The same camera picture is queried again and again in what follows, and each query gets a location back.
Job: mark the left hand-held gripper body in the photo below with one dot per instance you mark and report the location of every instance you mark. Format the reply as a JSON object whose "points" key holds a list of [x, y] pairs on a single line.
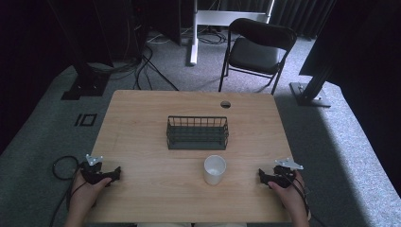
{"points": [[92, 175]]}

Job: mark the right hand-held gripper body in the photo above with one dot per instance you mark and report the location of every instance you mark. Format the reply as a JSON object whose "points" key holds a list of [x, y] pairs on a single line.
{"points": [[283, 175]]}

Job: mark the person's left hand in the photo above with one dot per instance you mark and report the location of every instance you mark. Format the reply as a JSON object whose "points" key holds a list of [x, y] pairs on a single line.
{"points": [[84, 197]]}

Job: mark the person's right hand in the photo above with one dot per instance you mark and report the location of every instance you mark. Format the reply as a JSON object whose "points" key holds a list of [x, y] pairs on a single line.
{"points": [[291, 198]]}

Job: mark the white cup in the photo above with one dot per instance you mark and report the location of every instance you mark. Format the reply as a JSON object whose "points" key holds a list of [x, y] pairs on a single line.
{"points": [[214, 170]]}

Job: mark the black metal stand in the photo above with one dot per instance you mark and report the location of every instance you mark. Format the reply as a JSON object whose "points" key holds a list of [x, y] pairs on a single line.
{"points": [[85, 63], [312, 91]]}

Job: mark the black folding chair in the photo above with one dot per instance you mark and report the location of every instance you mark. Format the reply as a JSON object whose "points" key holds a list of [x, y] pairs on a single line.
{"points": [[257, 52]]}

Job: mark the white desk frame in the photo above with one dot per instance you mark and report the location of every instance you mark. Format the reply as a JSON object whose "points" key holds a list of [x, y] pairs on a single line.
{"points": [[217, 19]]}

